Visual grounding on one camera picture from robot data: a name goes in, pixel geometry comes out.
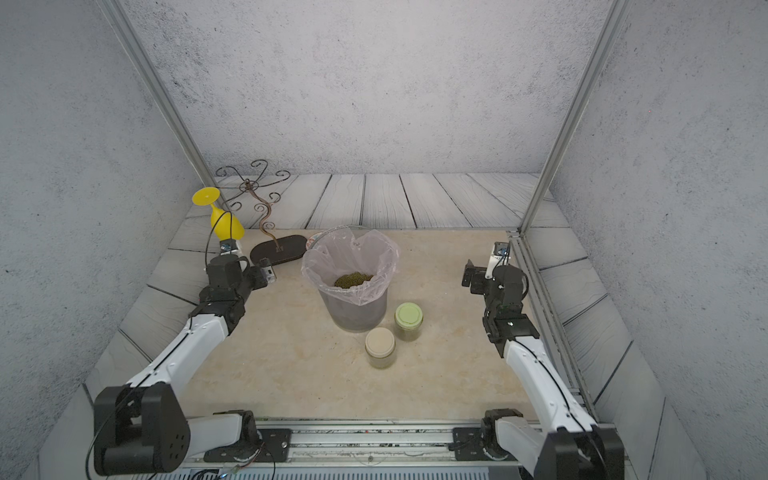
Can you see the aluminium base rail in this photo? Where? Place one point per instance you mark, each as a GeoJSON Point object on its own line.
{"type": "Point", "coordinates": [354, 451]}

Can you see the glass jar with green lid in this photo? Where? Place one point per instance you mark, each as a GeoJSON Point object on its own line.
{"type": "Point", "coordinates": [408, 321]}

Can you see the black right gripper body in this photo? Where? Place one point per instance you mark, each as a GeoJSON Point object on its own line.
{"type": "Point", "coordinates": [491, 308]}

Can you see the glass jar with beige lid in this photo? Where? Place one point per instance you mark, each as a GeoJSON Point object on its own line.
{"type": "Point", "coordinates": [380, 347]}

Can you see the yellow plastic goblet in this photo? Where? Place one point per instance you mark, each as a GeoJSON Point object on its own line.
{"type": "Point", "coordinates": [225, 225]}

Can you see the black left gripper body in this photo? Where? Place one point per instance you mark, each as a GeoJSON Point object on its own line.
{"type": "Point", "coordinates": [250, 281]}

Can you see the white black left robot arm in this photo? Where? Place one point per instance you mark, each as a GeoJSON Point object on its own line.
{"type": "Point", "coordinates": [140, 427]}

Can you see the aluminium frame post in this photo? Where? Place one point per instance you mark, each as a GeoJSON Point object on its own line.
{"type": "Point", "coordinates": [606, 39]}
{"type": "Point", "coordinates": [133, 47]}

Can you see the left aluminium frame post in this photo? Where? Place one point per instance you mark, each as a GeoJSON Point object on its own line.
{"type": "Point", "coordinates": [133, 47]}

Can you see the grey bin with plastic liner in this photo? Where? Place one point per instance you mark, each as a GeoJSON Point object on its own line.
{"type": "Point", "coordinates": [352, 268]}

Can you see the pile of green mung beans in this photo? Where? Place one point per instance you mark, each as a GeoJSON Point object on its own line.
{"type": "Point", "coordinates": [352, 280]}

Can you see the right aluminium frame post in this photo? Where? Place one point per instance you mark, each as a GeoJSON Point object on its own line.
{"type": "Point", "coordinates": [606, 39]}

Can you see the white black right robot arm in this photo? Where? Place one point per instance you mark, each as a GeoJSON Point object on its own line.
{"type": "Point", "coordinates": [568, 442]}

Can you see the dark metal scroll stand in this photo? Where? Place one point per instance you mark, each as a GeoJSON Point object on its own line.
{"type": "Point", "coordinates": [275, 250]}

